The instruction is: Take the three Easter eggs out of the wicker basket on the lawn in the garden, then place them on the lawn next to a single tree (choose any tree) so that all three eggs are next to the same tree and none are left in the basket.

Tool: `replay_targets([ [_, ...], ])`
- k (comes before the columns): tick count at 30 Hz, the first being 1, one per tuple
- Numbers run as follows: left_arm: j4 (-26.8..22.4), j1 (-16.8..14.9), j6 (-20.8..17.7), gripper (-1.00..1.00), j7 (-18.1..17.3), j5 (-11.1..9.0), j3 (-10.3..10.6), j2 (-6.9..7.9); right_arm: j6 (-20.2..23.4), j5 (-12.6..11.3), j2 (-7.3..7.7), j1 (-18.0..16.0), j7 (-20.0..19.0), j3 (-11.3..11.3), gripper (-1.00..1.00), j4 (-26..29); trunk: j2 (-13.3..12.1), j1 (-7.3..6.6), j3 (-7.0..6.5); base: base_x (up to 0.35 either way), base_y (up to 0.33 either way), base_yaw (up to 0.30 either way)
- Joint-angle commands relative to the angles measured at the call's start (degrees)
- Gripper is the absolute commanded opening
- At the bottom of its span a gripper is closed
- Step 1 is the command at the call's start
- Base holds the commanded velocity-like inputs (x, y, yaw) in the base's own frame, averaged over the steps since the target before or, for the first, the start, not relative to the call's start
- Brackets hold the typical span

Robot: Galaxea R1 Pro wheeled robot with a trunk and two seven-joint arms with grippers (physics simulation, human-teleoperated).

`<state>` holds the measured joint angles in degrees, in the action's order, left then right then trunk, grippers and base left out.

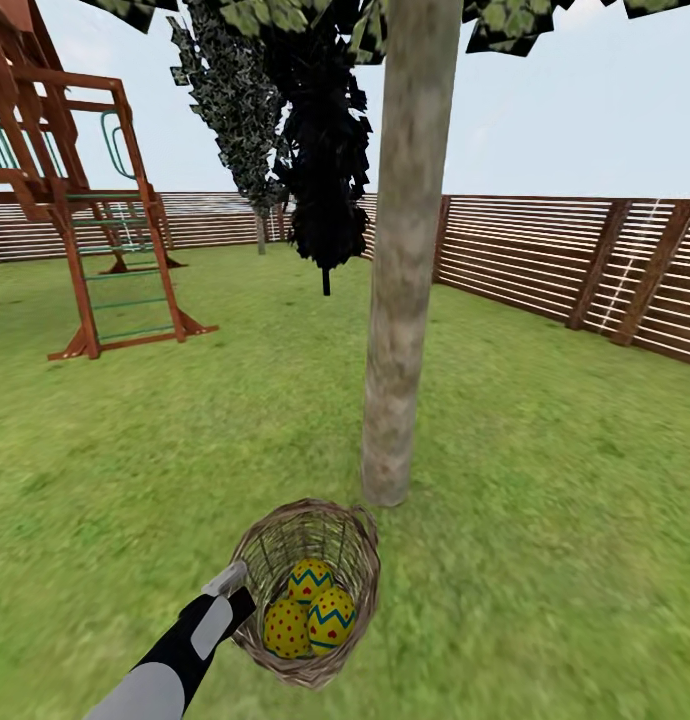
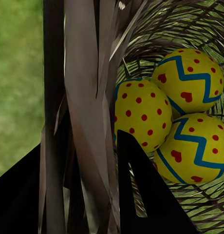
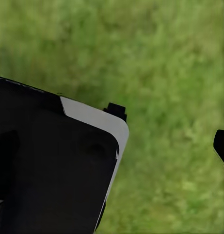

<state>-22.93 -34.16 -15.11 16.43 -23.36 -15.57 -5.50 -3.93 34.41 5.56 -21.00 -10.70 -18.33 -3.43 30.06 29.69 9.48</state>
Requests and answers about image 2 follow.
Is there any wicker basket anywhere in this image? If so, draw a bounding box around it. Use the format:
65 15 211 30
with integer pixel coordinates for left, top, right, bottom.
38 0 224 234

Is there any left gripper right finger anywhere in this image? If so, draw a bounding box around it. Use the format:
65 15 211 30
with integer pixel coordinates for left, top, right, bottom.
117 130 199 234

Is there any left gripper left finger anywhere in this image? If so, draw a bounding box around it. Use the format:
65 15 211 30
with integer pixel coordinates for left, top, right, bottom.
0 144 40 234

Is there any easter egg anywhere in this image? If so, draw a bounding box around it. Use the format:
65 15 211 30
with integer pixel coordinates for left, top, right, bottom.
152 113 224 185
150 47 224 120
114 77 173 155

